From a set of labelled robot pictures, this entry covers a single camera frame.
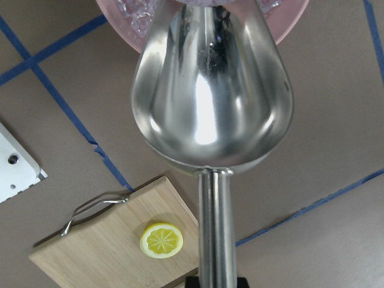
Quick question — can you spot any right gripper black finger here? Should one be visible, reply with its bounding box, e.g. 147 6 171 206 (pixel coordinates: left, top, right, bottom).
185 276 199 288

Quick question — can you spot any steel ice scoop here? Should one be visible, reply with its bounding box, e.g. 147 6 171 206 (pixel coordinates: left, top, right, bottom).
131 1 293 287

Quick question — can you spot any clear ice cube pile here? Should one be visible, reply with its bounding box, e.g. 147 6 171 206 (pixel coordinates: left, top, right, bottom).
115 1 283 38

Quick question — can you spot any yellow lemon slice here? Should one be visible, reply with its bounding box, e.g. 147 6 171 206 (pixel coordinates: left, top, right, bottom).
139 223 184 259

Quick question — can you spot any wooden cutting board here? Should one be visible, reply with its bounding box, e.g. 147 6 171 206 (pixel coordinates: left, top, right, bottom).
29 176 199 287

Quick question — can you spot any pink bowl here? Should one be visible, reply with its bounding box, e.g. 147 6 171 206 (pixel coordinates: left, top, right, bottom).
97 1 308 53

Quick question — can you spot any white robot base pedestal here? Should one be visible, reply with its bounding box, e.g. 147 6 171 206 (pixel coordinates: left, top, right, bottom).
1 124 47 203

